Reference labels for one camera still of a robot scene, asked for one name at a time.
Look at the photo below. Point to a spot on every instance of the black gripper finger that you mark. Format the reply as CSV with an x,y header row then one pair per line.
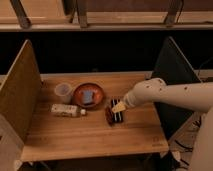
x,y
113,110
120,114

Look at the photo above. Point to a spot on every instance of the dark red eraser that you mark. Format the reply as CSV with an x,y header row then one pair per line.
x,y
109,116

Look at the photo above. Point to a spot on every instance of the orange bowl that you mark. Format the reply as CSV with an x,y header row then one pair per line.
x,y
98,95

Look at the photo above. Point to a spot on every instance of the translucent ceramic cup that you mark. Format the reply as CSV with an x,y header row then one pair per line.
x,y
64,92

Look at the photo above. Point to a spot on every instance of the right dark side panel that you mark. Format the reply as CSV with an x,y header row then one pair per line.
x,y
174,68

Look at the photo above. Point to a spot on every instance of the white plastic bottle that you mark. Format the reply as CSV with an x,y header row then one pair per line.
x,y
67,110

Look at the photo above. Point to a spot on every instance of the blue sponge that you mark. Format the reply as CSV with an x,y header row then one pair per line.
x,y
87,97

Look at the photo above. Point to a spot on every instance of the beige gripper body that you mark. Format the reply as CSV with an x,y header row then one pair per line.
x,y
120,107

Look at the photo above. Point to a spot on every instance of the wooden shelf rail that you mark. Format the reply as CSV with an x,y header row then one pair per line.
x,y
105,15

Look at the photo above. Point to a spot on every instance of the left wooden side panel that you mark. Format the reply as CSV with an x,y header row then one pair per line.
x,y
19,90

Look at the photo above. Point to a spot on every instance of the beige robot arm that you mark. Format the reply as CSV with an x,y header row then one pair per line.
x,y
197,97

